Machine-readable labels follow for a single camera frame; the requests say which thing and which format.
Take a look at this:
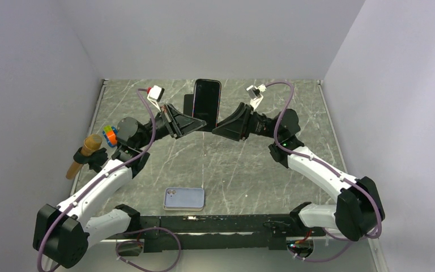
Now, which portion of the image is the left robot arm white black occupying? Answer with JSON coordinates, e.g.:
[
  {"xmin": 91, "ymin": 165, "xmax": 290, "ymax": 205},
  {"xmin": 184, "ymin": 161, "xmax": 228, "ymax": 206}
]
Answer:
[{"xmin": 33, "ymin": 104, "xmax": 206, "ymax": 271}]

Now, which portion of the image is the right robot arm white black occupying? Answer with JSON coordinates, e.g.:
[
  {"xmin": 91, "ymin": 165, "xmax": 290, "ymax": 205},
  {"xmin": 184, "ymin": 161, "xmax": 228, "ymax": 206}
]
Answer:
[{"xmin": 212, "ymin": 103, "xmax": 385, "ymax": 241}]

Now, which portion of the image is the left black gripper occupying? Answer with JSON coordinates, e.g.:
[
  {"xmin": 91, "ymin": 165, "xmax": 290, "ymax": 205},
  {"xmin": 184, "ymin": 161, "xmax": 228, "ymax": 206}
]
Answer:
[{"xmin": 137, "ymin": 103, "xmax": 207, "ymax": 149}]

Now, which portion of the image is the orange blue toy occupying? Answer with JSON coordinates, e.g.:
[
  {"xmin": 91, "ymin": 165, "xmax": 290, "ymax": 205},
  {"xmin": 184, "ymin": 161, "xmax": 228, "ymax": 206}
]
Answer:
[{"xmin": 102, "ymin": 126, "xmax": 118, "ymax": 147}]

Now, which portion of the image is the white phone case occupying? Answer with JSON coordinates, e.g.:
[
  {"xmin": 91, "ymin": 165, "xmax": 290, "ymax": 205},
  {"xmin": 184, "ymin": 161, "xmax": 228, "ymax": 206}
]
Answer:
[{"xmin": 163, "ymin": 205, "xmax": 204, "ymax": 211}]

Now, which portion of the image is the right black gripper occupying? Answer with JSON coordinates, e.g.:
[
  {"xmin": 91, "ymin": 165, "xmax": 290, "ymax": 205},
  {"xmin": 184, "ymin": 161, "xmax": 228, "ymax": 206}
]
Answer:
[{"xmin": 212, "ymin": 103, "xmax": 282, "ymax": 142}]

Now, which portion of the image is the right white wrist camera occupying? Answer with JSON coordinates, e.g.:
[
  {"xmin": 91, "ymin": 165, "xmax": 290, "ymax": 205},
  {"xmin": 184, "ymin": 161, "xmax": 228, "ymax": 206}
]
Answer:
[{"xmin": 246, "ymin": 84, "xmax": 267, "ymax": 111}]

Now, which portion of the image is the wooden mallet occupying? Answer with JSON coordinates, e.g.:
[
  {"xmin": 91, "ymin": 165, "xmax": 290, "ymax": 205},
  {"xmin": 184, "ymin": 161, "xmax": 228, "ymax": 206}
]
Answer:
[{"xmin": 66, "ymin": 134, "xmax": 102, "ymax": 180}]

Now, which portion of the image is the black round stand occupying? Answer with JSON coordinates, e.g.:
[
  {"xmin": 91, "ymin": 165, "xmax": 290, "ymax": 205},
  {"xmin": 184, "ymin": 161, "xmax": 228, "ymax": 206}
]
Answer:
[{"xmin": 73, "ymin": 147, "xmax": 108, "ymax": 173}]

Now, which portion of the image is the black base frame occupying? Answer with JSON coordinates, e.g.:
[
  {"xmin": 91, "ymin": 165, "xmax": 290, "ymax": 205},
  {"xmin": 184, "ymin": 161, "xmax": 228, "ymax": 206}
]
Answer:
[{"xmin": 112, "ymin": 214, "xmax": 323, "ymax": 253}]

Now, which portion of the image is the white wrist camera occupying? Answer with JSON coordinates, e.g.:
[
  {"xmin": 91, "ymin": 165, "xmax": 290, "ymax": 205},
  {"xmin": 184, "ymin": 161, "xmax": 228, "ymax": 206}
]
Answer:
[
  {"xmin": 246, "ymin": 84, "xmax": 267, "ymax": 111},
  {"xmin": 147, "ymin": 85, "xmax": 165, "ymax": 110}
]

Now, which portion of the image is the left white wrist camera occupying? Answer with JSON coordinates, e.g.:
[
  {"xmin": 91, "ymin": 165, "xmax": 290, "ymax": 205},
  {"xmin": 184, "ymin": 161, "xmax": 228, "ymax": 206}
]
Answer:
[{"xmin": 147, "ymin": 85, "xmax": 165, "ymax": 110}]

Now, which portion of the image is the black phone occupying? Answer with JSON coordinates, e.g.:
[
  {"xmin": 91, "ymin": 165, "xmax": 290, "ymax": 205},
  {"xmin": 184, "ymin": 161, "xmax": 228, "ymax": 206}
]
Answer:
[
  {"xmin": 183, "ymin": 93, "xmax": 194, "ymax": 116},
  {"xmin": 192, "ymin": 79, "xmax": 221, "ymax": 132}
]

